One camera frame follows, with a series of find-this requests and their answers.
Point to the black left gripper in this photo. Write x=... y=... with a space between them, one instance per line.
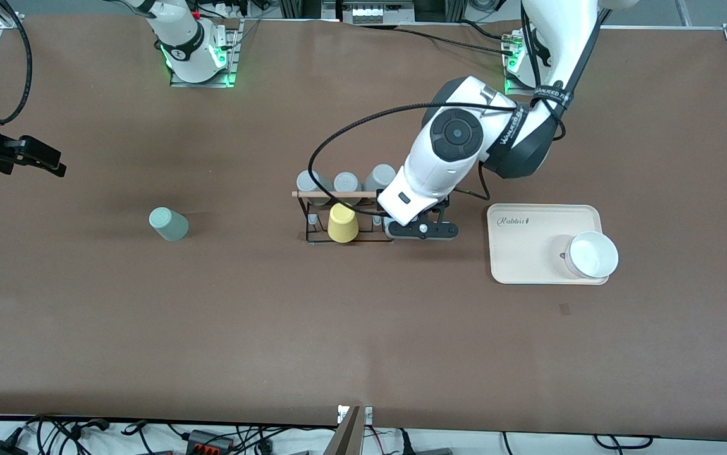
x=444 y=203

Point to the pale green plastic cup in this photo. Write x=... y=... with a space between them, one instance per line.
x=171 y=226

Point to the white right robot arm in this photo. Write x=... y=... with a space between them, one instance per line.
x=183 y=38

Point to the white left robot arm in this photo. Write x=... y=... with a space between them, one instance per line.
x=439 y=164

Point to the grey plastic cup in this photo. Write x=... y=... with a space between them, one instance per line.
x=379 y=175
x=303 y=182
x=346 y=182

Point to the beige rectangular tray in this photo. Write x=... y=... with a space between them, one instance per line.
x=528 y=246

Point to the yellow plastic cup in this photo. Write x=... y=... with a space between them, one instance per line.
x=343 y=222

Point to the white bowl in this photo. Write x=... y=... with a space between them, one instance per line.
x=591 y=256

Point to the white power strip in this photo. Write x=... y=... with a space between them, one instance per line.
x=370 y=14

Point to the black power adapter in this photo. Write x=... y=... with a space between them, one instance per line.
x=3 y=447

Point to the black orange connector box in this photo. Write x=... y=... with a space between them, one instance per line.
x=208 y=441

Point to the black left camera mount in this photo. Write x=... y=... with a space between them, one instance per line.
x=411 y=229

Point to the white pole bracket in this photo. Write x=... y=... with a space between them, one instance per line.
x=368 y=414

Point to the grey camera pole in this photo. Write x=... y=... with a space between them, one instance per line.
x=346 y=436

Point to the aluminium frame structure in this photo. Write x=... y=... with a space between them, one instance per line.
x=300 y=7

